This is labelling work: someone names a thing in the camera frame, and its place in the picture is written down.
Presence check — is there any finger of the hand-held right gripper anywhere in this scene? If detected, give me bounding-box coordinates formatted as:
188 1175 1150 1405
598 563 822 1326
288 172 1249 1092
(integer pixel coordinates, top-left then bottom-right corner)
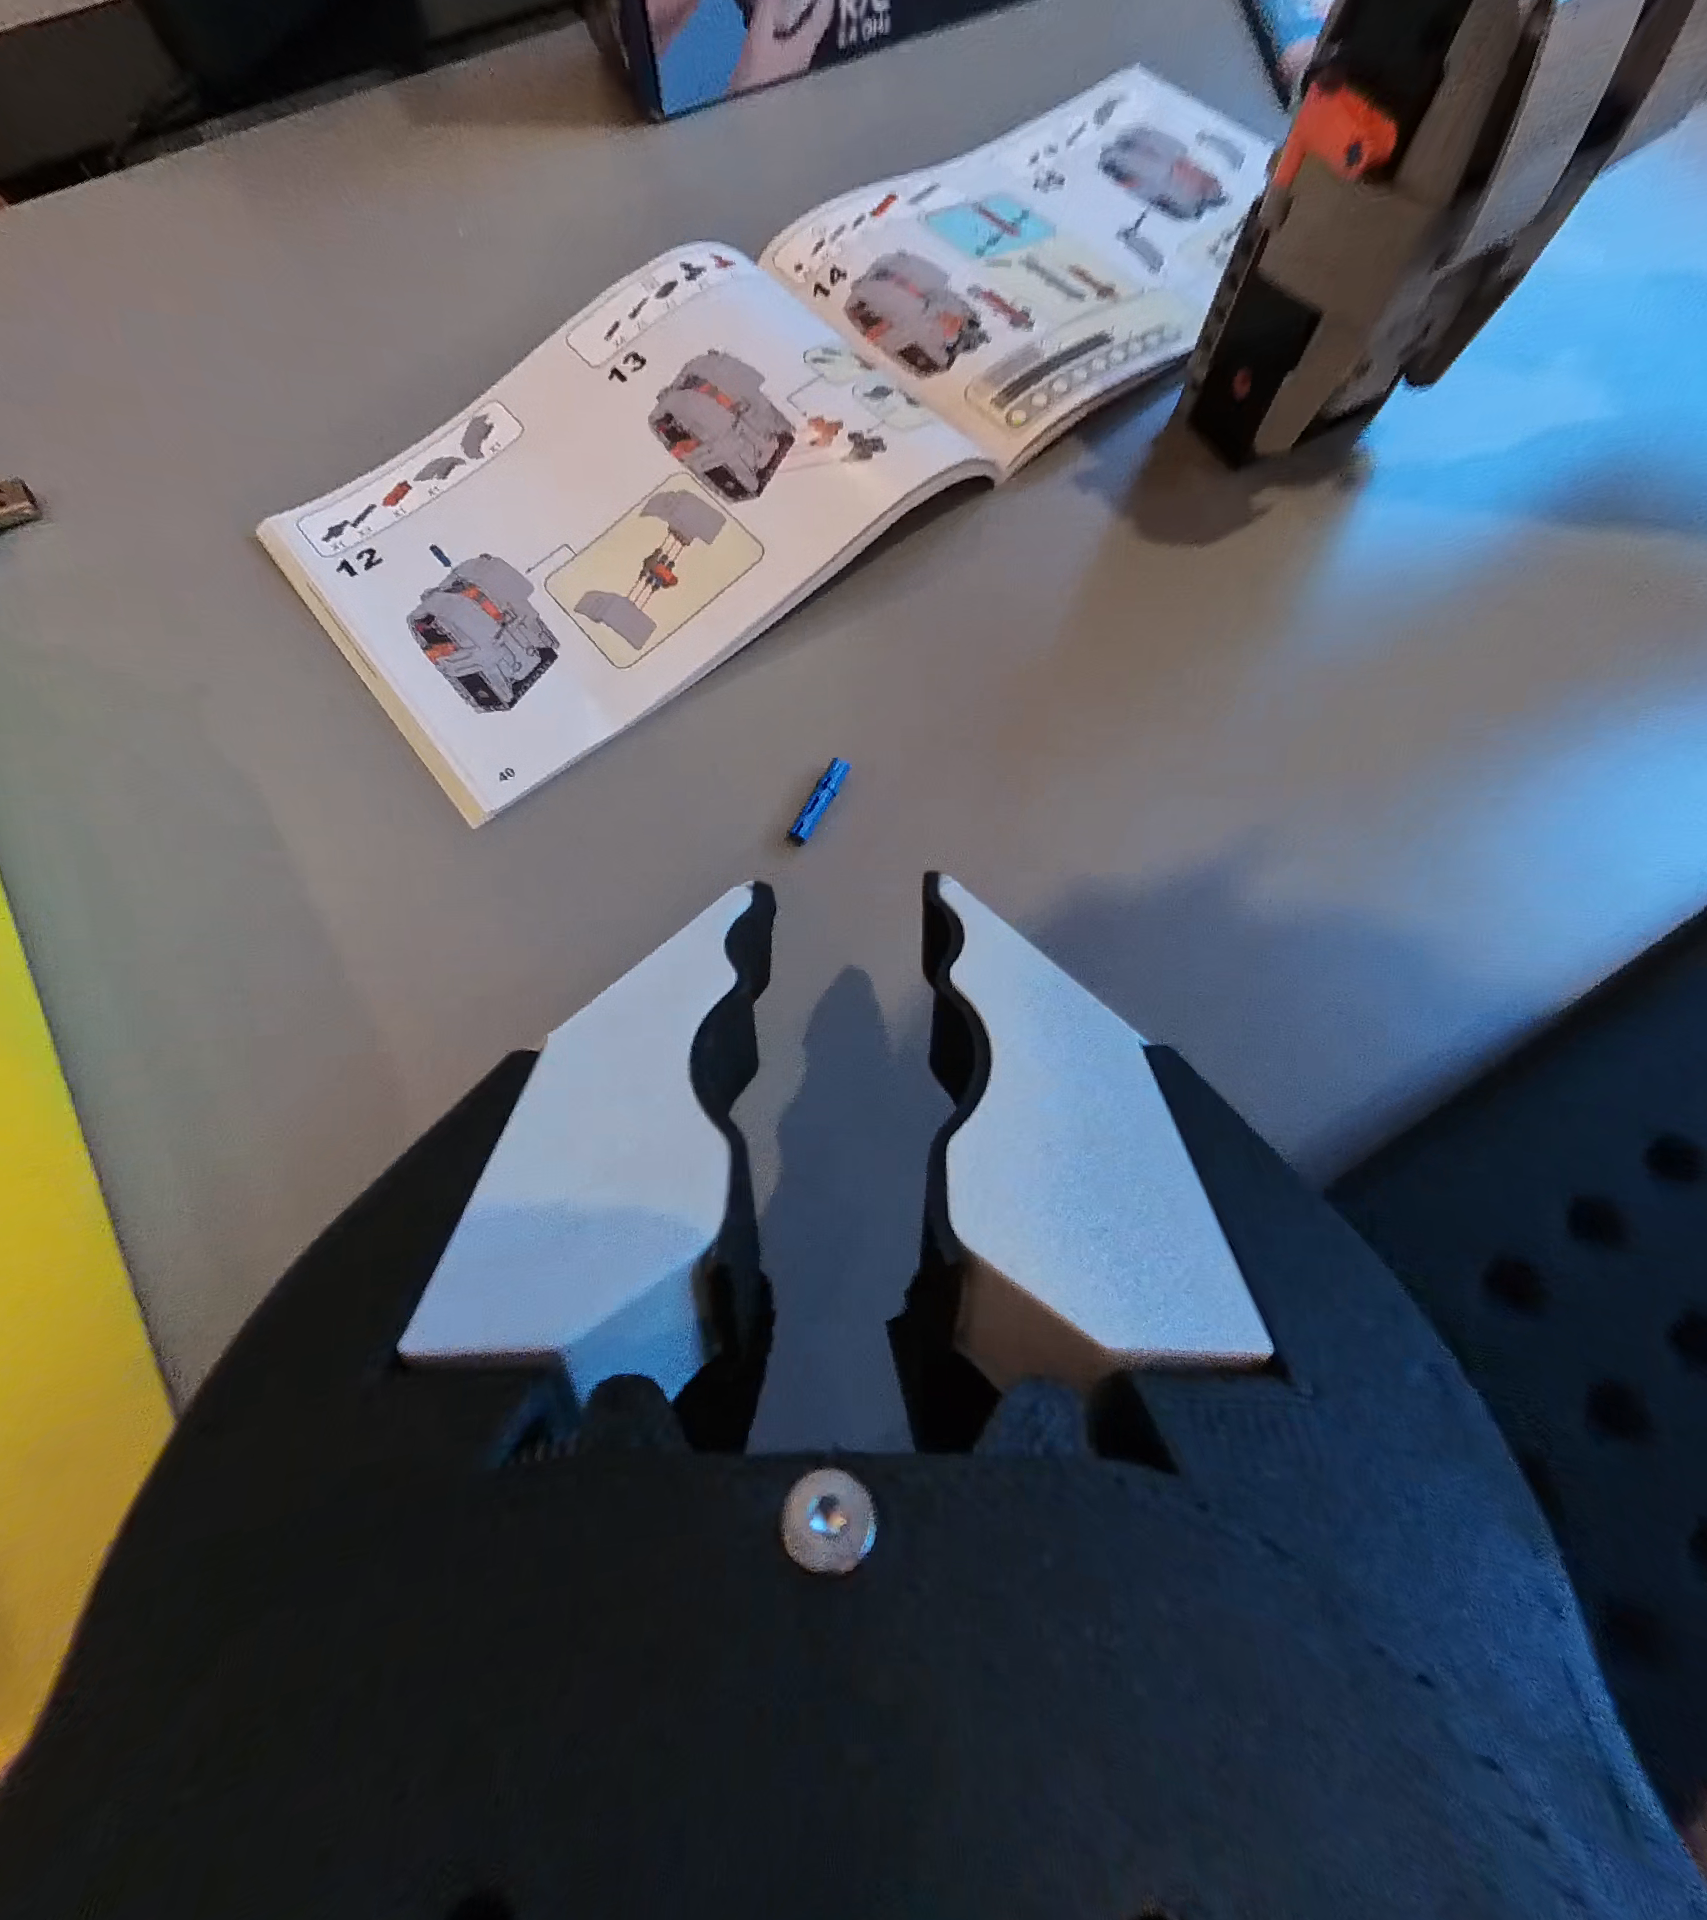
1389 0 1555 289
1405 0 1707 388

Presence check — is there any white instruction booklet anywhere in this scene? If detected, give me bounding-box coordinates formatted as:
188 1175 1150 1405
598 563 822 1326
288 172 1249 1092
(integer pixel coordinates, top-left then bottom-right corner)
256 61 1281 830

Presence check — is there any black perforated panel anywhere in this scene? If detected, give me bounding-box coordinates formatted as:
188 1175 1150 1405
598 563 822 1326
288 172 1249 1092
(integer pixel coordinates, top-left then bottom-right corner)
1325 846 1707 1824

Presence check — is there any grey desk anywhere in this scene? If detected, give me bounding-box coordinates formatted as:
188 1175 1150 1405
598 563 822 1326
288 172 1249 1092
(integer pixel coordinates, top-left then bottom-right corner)
0 0 1707 1458

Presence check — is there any blue robot kit box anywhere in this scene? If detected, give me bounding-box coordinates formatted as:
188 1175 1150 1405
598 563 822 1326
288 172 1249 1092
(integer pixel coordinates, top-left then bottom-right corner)
584 0 1036 122

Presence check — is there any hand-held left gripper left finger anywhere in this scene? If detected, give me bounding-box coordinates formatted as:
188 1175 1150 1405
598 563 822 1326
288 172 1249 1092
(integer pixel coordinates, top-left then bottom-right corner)
396 879 780 1409

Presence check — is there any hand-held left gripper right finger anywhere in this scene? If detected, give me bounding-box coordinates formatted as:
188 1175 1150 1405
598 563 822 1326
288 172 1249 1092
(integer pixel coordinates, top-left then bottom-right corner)
922 870 1277 1412

